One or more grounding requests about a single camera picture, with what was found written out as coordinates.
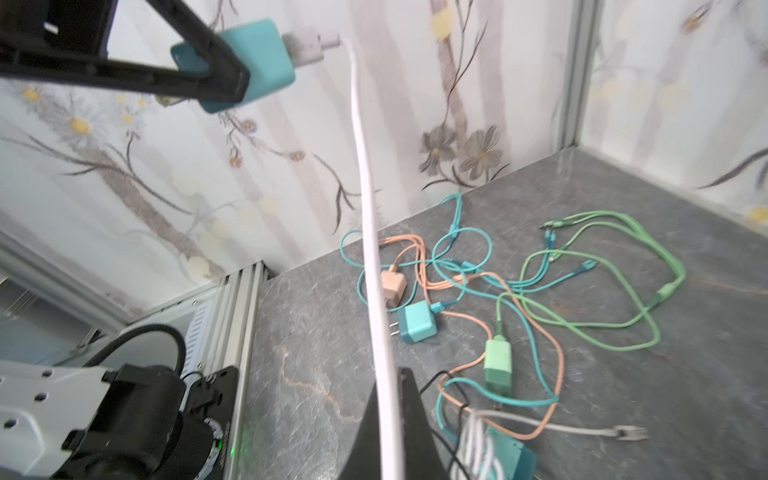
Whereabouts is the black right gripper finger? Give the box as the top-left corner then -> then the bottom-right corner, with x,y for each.
338,367 -> 449,479

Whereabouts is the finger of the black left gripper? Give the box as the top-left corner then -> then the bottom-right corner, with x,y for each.
1,0 -> 250,103

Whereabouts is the teal charger white cable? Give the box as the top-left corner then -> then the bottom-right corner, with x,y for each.
170,17 -> 406,480

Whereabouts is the teal charger black cable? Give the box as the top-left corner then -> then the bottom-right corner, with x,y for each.
419,368 -> 538,480

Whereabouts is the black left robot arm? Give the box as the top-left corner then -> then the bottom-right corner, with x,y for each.
1,1 -> 250,479

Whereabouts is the green charger plug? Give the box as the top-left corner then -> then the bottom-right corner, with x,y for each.
483,335 -> 513,397

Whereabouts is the teal charger plug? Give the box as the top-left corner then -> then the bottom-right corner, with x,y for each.
390,301 -> 437,344

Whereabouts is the pink charger plug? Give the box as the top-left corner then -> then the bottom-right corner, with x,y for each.
381,270 -> 407,309

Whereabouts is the teal charging cable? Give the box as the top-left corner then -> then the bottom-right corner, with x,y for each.
338,191 -> 601,445

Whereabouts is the light green charging cable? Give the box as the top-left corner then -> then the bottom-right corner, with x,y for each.
494,209 -> 688,353

